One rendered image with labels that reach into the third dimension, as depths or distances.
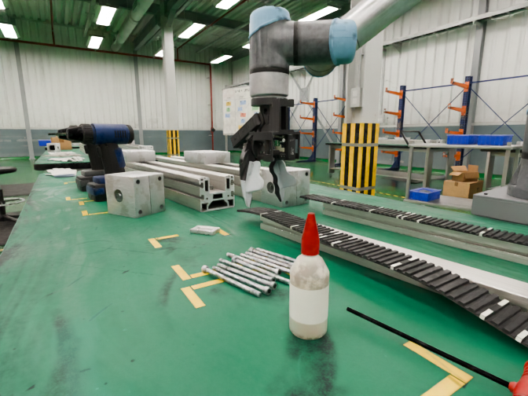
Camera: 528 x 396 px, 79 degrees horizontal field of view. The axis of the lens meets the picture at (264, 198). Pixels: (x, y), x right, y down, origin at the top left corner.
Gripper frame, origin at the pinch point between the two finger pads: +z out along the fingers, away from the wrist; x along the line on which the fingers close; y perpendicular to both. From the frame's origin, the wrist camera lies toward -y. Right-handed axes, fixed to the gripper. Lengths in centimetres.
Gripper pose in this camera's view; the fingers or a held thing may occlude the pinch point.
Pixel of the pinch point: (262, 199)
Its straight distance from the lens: 67.5
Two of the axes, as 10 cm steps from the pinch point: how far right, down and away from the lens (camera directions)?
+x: 7.9, -1.3, 6.0
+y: 6.2, 1.6, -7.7
